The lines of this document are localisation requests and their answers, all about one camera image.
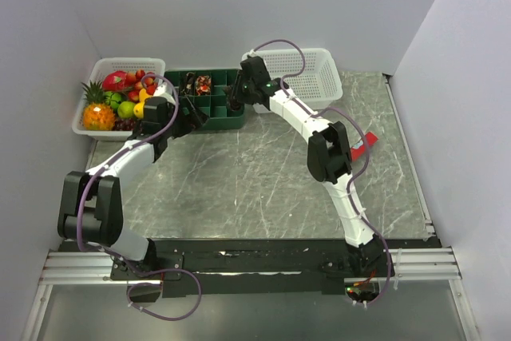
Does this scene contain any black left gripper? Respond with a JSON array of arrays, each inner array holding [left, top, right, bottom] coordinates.
[[161, 95, 209, 139]]

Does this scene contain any brown floral necktie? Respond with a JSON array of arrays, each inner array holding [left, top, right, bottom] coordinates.
[[223, 85, 244, 111]]

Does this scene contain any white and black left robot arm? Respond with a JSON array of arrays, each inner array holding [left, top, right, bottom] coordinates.
[[57, 97, 208, 279]]

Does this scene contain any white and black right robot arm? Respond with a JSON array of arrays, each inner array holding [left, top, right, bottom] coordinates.
[[228, 56, 392, 277]]

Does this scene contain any green compartment organizer tray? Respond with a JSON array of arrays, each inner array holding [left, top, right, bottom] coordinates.
[[164, 69, 245, 131]]

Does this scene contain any red patterned rolled tie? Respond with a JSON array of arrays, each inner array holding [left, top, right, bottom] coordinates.
[[194, 75, 212, 96]]

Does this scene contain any dark rolled tie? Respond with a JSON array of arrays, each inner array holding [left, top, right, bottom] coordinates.
[[179, 72, 196, 96]]

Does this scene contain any orange fruit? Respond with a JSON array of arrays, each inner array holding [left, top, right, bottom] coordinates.
[[139, 89, 152, 103]]

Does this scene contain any yellow lemon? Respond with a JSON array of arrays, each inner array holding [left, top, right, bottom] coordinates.
[[133, 102, 145, 120]]

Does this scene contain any white perforated empty basket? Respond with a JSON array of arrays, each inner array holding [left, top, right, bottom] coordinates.
[[256, 48, 343, 111]]

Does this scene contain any white fruit basket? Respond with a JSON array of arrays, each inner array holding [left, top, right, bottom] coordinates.
[[71, 57, 165, 141]]

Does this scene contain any green apple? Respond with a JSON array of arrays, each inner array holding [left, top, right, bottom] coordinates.
[[117, 101, 136, 119]]

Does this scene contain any dark green fruit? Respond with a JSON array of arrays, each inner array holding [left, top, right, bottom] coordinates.
[[104, 91, 124, 111]]

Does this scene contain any pink dragon fruit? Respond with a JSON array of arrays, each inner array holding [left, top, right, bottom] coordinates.
[[102, 71, 129, 92]]

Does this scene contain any orange pineapple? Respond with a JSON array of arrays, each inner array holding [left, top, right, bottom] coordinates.
[[81, 81, 116, 131]]

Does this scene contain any red rectangular box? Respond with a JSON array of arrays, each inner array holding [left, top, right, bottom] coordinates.
[[351, 132, 378, 161]]

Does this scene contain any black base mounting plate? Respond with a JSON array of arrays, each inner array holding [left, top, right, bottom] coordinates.
[[110, 237, 395, 298]]

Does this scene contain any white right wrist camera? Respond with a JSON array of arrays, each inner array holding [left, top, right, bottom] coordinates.
[[242, 50, 257, 60]]

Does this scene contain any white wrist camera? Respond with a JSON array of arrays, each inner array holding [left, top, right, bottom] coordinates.
[[242, 50, 257, 60], [153, 82, 176, 105]]

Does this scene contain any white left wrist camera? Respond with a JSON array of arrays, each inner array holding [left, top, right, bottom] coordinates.
[[153, 82, 176, 105]]

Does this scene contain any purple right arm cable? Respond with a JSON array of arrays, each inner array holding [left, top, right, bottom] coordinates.
[[251, 39, 394, 310]]

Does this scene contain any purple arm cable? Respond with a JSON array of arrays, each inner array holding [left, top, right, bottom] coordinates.
[[75, 73, 203, 322], [251, 39, 394, 310]]

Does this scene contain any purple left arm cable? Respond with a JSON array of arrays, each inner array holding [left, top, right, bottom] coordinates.
[[75, 73, 203, 322]]

